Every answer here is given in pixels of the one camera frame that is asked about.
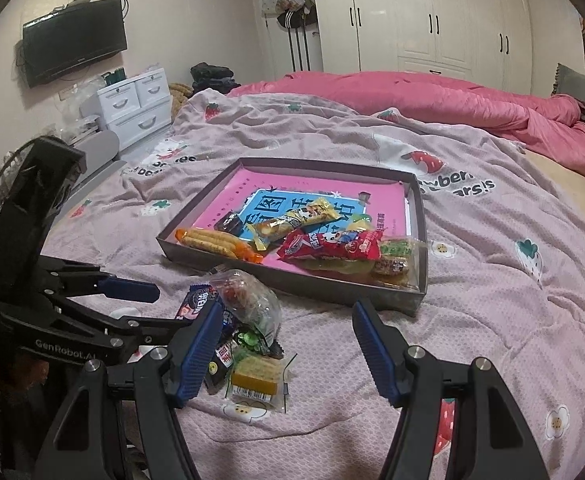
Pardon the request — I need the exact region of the dark blue snack packet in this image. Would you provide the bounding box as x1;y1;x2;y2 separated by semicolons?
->
174;285;224;322

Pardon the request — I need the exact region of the clear packet with yellow cake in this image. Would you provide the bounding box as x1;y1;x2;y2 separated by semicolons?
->
225;354;294;414

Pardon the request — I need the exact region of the beige bed sheet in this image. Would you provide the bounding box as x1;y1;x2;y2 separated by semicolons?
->
522;152;585;311

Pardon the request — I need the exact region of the orange biscuit packet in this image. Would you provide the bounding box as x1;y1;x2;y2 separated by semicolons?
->
175;228;264;264

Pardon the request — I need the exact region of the pink quilt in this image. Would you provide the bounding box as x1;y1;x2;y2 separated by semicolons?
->
227;71;585;181

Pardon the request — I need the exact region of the white drawer cabinet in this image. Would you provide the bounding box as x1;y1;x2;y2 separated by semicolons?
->
95;67;173;151

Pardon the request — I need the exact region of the clear plastic candy bag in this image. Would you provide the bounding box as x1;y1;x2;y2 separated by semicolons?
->
207;269;284;347

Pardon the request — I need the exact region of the coat rack with bags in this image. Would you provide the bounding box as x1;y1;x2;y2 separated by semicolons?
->
260;0;320;73

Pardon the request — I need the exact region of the white glossy wardrobe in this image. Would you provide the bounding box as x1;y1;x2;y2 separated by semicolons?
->
307;0;533;96

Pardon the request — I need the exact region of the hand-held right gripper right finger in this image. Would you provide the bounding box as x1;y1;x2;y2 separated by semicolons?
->
351;299;548;480

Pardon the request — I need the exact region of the pink book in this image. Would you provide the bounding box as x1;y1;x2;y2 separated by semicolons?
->
192;167;413;281

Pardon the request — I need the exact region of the clear cookie packet green label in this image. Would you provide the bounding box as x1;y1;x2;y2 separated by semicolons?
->
371;237;419;289

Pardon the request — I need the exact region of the small dark brown snack packet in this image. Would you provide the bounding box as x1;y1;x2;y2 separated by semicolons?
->
217;212;244;234

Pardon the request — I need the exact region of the grey padded bench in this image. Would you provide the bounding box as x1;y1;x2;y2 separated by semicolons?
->
70;130;128;192

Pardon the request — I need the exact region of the black snack packet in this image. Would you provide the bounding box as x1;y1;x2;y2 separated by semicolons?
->
205;310;239;392

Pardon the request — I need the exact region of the grey headboard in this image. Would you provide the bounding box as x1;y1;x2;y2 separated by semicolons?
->
552;62;585;97

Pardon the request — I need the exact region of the yellow snack packet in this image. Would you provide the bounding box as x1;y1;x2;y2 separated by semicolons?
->
247;197;341;252

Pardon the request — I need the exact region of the grey shallow box tray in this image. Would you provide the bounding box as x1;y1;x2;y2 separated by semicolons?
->
156;157;429;311

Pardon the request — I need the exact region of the black wall television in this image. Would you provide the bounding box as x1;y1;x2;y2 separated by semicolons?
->
21;0;128;88

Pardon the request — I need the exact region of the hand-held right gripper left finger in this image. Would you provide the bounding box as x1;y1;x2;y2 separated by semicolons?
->
35;300;224;480

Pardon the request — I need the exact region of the brown plush toy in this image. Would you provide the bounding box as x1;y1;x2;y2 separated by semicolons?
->
167;82;193;116

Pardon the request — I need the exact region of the pile of dark clothes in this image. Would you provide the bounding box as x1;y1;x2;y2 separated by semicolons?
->
190;62;238;93

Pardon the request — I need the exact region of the red snack packet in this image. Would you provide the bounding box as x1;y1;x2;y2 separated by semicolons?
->
276;230;382;264

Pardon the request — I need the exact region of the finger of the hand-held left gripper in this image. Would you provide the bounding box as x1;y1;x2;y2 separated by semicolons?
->
35;255;161;304
0;302;194;363

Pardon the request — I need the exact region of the pink printed blanket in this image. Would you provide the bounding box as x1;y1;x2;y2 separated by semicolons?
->
37;87;585;480

